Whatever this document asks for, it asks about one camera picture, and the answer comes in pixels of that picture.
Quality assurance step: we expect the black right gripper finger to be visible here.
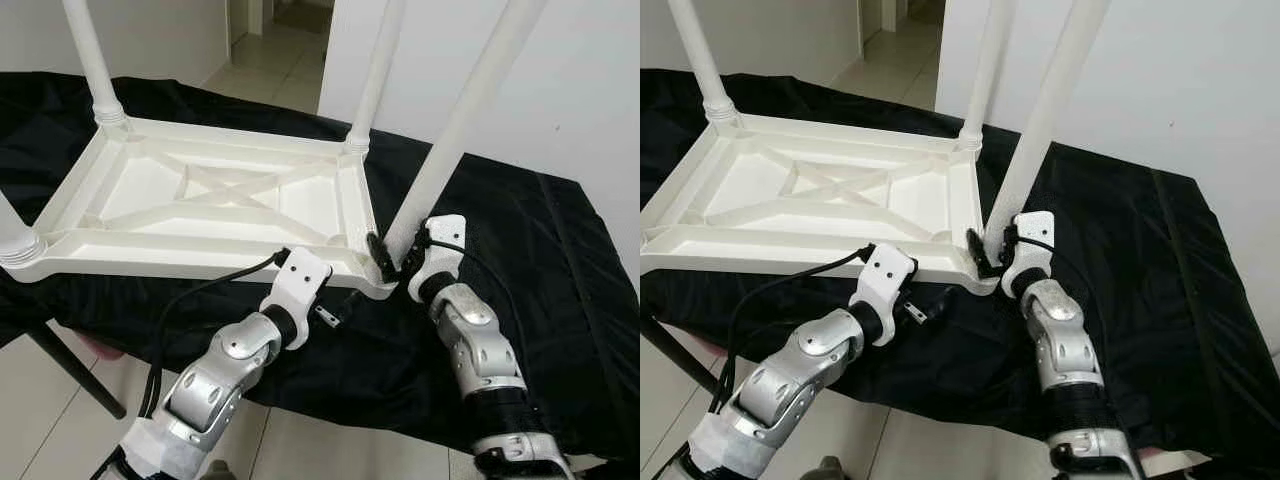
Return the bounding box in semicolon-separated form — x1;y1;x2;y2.
966;228;999;277
366;232;403;283

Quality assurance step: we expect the white plastic table leg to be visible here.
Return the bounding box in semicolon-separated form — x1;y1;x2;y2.
62;0;131;126
0;190;46;266
343;0;406;153
668;0;741;123
385;0;549;263
985;0;1113;251
955;0;1019;151

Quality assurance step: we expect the white plastic children table top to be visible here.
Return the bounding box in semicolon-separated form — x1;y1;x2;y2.
640;110;1001;296
0;112;401;301

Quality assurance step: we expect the black table cloth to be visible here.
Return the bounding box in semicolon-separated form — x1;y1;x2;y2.
0;70;641;471
640;68;1280;471

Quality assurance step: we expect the pink table with black legs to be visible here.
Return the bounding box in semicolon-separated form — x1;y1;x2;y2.
25;325;603;473
640;318;1203;473

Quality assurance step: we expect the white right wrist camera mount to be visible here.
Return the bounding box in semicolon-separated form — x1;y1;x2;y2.
1000;210;1056;296
405;215;468;301

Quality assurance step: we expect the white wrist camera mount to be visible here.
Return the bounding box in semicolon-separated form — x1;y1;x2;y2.
405;215;468;301
848;243;919;319
1000;210;1056;296
260;248;333;323

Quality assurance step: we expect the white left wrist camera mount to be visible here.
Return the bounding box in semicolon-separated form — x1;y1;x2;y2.
848;243;919;319
260;248;333;323

